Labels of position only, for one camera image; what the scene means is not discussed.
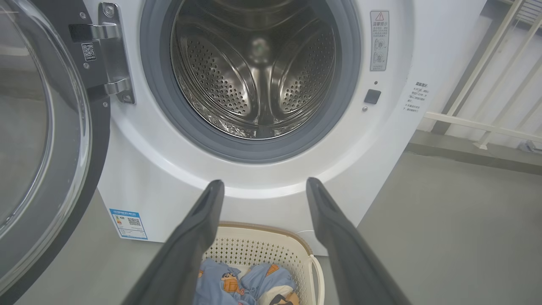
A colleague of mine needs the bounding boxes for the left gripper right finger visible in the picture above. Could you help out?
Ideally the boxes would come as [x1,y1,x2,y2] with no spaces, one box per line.
[306,177,412,305]

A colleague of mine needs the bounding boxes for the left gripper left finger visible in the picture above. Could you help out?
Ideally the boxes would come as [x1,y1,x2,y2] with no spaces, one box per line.
[122,180,225,305]

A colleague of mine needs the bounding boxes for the blue cartoon print clothes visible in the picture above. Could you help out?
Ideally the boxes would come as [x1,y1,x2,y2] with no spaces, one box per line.
[193,258,300,305]

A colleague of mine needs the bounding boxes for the dark round glass door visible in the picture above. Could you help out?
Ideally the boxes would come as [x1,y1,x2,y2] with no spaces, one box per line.
[0,0,111,305]

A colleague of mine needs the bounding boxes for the cream plastic laundry basket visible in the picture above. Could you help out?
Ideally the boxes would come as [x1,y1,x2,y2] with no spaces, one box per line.
[202,221,325,305]

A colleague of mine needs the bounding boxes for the white washing machine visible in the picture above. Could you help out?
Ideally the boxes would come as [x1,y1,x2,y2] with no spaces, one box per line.
[83,0,487,257]

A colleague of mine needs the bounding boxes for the grey rubber door gasket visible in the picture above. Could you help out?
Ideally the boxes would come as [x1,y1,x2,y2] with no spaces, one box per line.
[140,0,362,164]

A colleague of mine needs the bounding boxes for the silver metal door hinge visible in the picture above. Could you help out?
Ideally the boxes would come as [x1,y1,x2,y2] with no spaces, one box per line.
[69,2,136,105]

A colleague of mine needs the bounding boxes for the blue energy label sticker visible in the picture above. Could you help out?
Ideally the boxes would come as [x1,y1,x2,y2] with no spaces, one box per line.
[109,208,148,241]

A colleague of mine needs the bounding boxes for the white metal railing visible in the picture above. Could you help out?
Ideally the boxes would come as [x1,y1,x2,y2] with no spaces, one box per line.
[423,0,542,150]

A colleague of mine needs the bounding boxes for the perforated steel drum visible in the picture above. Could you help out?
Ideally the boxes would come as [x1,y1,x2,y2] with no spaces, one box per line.
[171,0,337,139]

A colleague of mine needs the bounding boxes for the grey warning sticker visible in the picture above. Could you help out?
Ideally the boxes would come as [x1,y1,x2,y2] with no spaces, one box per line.
[370,10,390,72]

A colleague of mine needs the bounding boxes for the white louvered vent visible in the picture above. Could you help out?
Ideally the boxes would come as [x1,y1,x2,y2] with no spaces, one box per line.
[512,0,542,27]

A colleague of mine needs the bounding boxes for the small grey metal bracket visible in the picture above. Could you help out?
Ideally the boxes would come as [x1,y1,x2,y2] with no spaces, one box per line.
[517,140,542,154]

